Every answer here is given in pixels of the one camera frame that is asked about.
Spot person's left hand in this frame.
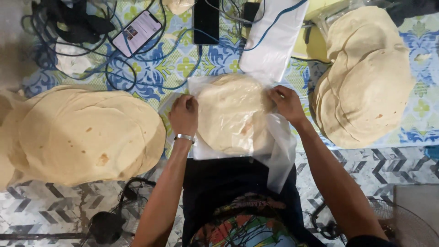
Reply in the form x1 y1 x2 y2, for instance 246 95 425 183
168 94 200 139

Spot person's right hand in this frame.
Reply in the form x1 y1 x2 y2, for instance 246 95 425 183
269 85 308 127

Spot clear plastic bag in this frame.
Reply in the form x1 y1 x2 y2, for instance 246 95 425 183
187 73 298 193

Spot blue green floral tablecloth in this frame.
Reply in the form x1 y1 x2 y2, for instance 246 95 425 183
21 0 439 159

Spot bagged flatbreads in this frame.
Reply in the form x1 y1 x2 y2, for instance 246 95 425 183
196 73 276 156

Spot pile of clear plastic bags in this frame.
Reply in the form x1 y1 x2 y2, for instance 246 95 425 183
239 0 309 83

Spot yellow container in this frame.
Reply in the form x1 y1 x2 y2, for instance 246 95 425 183
291 0 348 64

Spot black smartphone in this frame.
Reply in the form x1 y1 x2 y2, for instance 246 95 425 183
192 0 220 45

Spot smartphone with lit screen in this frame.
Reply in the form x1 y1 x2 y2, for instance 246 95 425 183
111 10 164 58

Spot black power adapter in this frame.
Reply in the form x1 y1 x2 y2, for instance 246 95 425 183
242 2 261 29

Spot leaning stack of flatbreads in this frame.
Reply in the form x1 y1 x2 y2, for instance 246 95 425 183
311 6 416 150

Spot black apron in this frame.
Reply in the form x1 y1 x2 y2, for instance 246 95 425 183
182 156 326 247

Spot folded flatbread piece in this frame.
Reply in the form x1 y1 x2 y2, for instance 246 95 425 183
162 0 196 15

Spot large stack of flatbreads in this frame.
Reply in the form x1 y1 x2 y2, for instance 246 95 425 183
0 85 167 191

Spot white crumpled cloth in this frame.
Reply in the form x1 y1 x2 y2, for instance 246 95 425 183
54 37 94 77

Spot black cloth bundle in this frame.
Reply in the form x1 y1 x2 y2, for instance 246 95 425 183
31 0 116 45

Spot colourful printed shirt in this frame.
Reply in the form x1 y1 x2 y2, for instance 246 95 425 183
189 193 309 247

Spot black floor fan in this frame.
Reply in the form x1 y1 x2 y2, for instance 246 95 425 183
80 177 157 247

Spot dark bag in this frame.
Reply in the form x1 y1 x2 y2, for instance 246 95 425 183
385 0 439 27

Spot grey box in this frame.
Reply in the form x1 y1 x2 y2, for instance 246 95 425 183
393 185 439 223

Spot silver bracelet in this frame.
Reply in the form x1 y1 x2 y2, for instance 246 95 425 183
174 133 196 144

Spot blue cable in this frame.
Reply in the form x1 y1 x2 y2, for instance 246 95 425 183
99 0 309 91

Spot wire grill fan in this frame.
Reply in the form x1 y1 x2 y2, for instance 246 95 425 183
310 197 439 247

